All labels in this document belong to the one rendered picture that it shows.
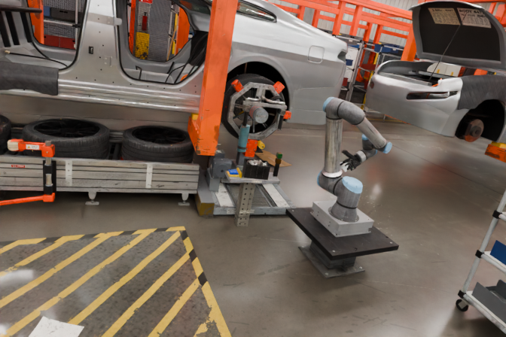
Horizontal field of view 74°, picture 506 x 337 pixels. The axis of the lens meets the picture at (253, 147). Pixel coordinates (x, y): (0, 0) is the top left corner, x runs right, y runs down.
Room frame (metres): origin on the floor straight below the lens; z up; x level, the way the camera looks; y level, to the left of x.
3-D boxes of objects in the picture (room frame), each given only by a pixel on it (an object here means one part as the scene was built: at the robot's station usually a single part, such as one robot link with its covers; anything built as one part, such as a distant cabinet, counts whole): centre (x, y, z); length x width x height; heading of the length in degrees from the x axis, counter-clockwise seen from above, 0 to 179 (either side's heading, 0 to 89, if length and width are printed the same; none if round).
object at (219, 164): (3.05, 0.31, 0.26); 0.42 x 0.18 x 0.35; 20
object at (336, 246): (2.26, -0.75, 0.15); 0.60 x 0.60 x 0.30; 28
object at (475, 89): (4.47, -2.74, 1.36); 0.71 x 0.30 x 0.51; 110
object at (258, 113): (3.13, 0.01, 0.85); 0.21 x 0.14 x 0.14; 20
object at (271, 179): (2.56, -0.04, 0.44); 0.43 x 0.17 x 0.03; 110
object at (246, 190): (2.55, -0.01, 0.21); 0.10 x 0.10 x 0.42; 20
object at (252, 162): (2.57, -0.06, 0.51); 0.20 x 0.14 x 0.13; 101
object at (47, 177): (2.29, 1.49, 0.30); 0.09 x 0.05 x 0.50; 110
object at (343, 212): (2.26, -0.75, 0.45); 0.19 x 0.19 x 0.10
